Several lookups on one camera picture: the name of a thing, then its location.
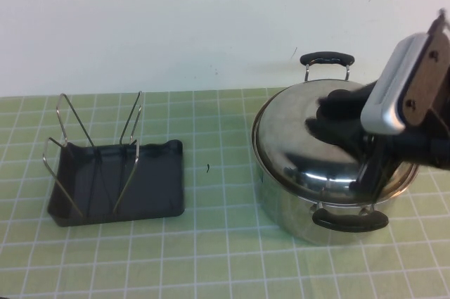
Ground steel pot lid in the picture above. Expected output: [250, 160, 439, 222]
[252, 79, 422, 205]

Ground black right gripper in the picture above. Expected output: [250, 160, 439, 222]
[346, 65, 450, 193]

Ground green gridded table mat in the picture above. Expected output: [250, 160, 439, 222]
[0, 80, 450, 299]

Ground wire lid rack, black tray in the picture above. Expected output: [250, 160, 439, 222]
[42, 90, 186, 228]

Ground stainless steel pot, black handles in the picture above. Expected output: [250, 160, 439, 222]
[251, 51, 423, 246]

